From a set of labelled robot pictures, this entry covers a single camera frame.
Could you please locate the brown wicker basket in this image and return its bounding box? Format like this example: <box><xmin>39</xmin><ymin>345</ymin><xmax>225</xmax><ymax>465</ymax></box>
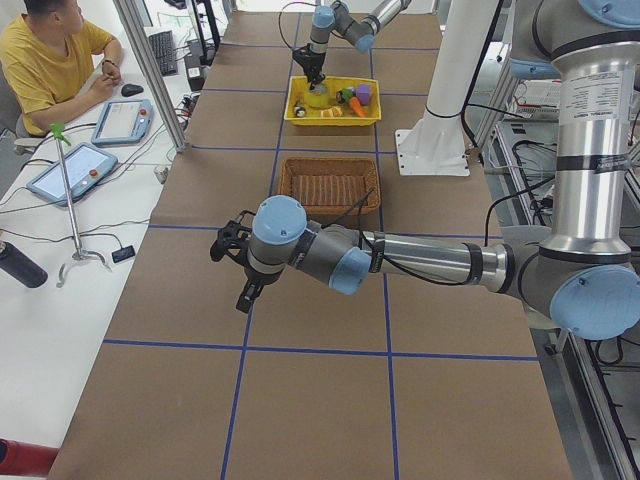
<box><xmin>278</xmin><ymin>157</ymin><xmax>381</xmax><ymax>215</ymax></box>

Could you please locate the toy croissant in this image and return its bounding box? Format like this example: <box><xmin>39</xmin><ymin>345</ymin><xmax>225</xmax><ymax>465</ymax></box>
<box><xmin>320</xmin><ymin>105</ymin><xmax>344</xmax><ymax>118</ymax></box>

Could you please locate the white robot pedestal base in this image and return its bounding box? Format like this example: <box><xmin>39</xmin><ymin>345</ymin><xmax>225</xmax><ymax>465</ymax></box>
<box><xmin>396</xmin><ymin>0</ymin><xmax>501</xmax><ymax>177</ymax></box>

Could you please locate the blue teach pendant far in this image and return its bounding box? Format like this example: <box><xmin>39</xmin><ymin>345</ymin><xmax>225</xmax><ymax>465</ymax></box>
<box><xmin>91</xmin><ymin>99</ymin><xmax>154</xmax><ymax>147</ymax></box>

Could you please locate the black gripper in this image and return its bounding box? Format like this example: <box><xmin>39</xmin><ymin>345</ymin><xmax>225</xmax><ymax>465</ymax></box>
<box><xmin>292</xmin><ymin>44</ymin><xmax>326</xmax><ymax>91</ymax></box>
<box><xmin>236</xmin><ymin>264</ymin><xmax>280</xmax><ymax>314</ymax></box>

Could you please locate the blue teach pendant near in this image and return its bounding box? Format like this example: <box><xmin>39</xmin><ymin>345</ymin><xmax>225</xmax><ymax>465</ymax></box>
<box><xmin>26</xmin><ymin>143</ymin><xmax>118</xmax><ymax>205</ymax></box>

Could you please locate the purple foam block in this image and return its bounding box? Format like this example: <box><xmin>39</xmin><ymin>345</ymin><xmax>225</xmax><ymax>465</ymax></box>
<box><xmin>356</xmin><ymin>83</ymin><xmax>372</xmax><ymax>106</ymax></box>

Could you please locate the black keyboard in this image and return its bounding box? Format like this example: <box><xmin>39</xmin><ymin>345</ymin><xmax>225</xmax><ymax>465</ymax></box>
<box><xmin>147</xmin><ymin>31</ymin><xmax>178</xmax><ymax>76</ymax></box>

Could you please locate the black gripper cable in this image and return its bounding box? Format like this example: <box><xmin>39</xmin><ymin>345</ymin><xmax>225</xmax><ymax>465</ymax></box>
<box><xmin>277</xmin><ymin>0</ymin><xmax>321</xmax><ymax>51</ymax></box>

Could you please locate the person in yellow shirt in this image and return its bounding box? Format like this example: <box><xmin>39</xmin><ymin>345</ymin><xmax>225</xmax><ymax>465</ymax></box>
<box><xmin>1</xmin><ymin>0</ymin><xmax>122</xmax><ymax>137</ymax></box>

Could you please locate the black water bottle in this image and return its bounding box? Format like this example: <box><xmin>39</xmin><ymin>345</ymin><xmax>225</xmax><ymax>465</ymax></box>
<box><xmin>1</xmin><ymin>241</ymin><xmax>48</xmax><ymax>288</ymax></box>

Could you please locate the black computer mouse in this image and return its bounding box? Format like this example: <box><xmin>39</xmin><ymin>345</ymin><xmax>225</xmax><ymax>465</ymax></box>
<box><xmin>120</xmin><ymin>83</ymin><xmax>144</xmax><ymax>98</ymax></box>

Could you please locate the green tipped grabber stick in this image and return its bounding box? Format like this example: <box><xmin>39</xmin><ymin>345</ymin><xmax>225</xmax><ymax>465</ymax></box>
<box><xmin>51</xmin><ymin>123</ymin><xmax>111</xmax><ymax>288</ymax></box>

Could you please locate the small black dongle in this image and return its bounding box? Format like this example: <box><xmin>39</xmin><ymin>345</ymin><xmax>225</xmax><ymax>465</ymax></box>
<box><xmin>111</xmin><ymin>245</ymin><xmax>136</xmax><ymax>264</ymax></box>

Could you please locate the blue teach pendant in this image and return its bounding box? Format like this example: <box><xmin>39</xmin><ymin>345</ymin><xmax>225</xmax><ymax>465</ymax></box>
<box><xmin>91</xmin><ymin>99</ymin><xmax>154</xmax><ymax>147</ymax></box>
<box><xmin>26</xmin><ymin>143</ymin><xmax>118</xmax><ymax>205</ymax></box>

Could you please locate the orange toy carrot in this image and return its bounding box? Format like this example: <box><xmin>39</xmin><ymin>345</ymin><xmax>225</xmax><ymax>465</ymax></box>
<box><xmin>348</xmin><ymin>96</ymin><xmax>368</xmax><ymax>118</ymax></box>

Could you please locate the aluminium frame post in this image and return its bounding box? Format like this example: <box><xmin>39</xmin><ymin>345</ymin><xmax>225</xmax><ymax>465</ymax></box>
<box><xmin>113</xmin><ymin>0</ymin><xmax>187</xmax><ymax>153</ymax></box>

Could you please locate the yellow woven basket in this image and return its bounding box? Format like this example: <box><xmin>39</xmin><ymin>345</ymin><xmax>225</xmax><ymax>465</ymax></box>
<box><xmin>284</xmin><ymin>76</ymin><xmax>381</xmax><ymax>126</ymax></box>

